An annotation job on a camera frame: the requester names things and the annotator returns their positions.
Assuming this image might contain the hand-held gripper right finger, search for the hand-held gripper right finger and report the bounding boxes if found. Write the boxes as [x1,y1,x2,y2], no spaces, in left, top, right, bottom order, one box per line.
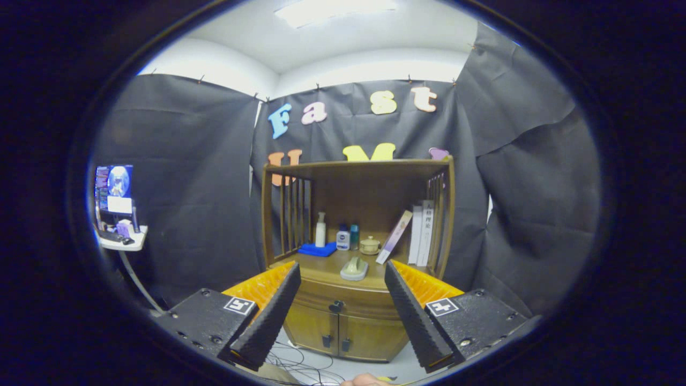
[384,259,542,374]

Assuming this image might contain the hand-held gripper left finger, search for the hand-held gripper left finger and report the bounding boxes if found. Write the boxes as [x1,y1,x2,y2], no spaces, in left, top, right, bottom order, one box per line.
[154,261,302,372]

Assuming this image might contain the wooden drawer with dark knob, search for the wooden drawer with dark knob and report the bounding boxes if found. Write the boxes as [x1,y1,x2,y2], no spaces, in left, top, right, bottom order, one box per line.
[292,279,400,321]

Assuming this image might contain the pale beige handled brush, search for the pale beige handled brush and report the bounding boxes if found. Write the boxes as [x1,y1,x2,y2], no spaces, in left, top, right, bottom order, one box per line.
[340,256,369,281]

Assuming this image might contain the wooden cabinet door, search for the wooden cabinet door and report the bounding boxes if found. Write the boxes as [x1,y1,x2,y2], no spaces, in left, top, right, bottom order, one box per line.
[339,314,411,362]
[284,303,339,356]

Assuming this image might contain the wooden countertop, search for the wooden countertop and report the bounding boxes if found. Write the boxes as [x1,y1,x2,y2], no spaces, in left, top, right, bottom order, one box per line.
[273,248,437,293]

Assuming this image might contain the wooden cabinet with slatted shelf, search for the wooden cabinet with slatted shelf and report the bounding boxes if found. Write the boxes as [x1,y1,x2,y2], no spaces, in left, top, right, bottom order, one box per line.
[261,155,456,363]

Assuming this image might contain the blue folded cloth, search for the blue folded cloth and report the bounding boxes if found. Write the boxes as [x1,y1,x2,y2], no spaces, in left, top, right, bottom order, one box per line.
[297,242,338,257]

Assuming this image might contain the plain white book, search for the plain white book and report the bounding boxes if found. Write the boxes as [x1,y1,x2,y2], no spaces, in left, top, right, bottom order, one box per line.
[408,205,424,265]

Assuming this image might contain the pink and white book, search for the pink and white book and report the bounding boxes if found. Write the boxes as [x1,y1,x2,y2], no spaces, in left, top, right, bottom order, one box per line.
[376,210,413,265]

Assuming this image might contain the white book with black lettering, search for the white book with black lettering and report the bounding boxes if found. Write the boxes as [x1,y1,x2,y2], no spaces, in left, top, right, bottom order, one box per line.
[417,200,435,268]

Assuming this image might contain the white side desk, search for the white side desk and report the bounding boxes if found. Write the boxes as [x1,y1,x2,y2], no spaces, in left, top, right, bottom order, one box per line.
[95,225,167,317]

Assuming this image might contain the black backdrop cloth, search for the black backdrop cloth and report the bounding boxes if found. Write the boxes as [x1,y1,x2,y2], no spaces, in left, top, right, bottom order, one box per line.
[91,21,601,317]

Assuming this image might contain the computer monitor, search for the computer monitor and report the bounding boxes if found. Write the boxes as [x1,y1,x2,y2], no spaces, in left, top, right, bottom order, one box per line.
[95,165,135,215]

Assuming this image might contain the ceiling light panel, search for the ceiling light panel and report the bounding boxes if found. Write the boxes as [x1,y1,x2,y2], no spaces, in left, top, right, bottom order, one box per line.
[273,0,400,28]

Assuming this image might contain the black floor cables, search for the black floor cables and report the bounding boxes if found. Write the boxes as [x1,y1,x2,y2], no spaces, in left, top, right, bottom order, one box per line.
[265,340,344,385]

